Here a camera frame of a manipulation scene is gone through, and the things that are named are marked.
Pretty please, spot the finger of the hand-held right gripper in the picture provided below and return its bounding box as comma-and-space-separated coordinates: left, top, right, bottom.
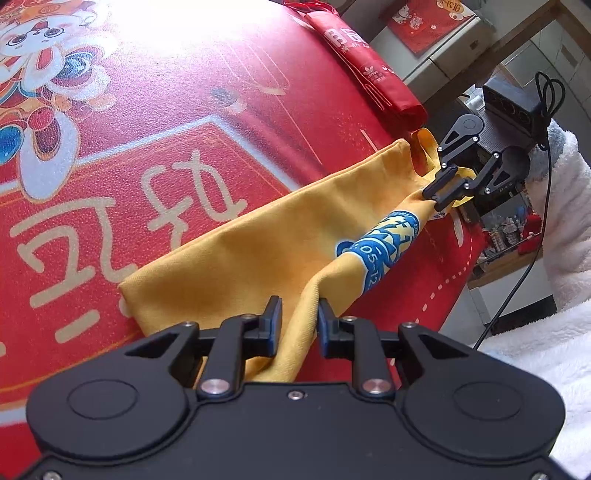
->
433, 154, 504, 212
421, 131, 478, 199

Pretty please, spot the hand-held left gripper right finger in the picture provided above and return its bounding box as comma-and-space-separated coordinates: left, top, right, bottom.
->
318, 298, 469, 400

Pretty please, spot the person's right forearm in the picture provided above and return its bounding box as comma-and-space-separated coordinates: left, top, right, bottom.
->
526, 119, 591, 319

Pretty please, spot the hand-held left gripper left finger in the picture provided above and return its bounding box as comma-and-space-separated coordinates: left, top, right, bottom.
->
124, 295, 283, 400

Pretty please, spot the red printed table mat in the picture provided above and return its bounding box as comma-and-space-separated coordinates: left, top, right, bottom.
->
0, 0, 488, 416

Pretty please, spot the black cable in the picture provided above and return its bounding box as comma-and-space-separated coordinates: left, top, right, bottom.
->
471, 71, 566, 349

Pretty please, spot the yellow shopping bag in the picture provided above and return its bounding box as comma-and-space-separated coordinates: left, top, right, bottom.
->
117, 128, 476, 384

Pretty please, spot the white cabinet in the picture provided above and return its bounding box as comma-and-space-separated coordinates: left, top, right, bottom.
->
369, 0, 504, 100

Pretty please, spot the red folded shopping bag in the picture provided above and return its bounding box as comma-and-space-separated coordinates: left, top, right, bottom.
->
283, 0, 428, 130

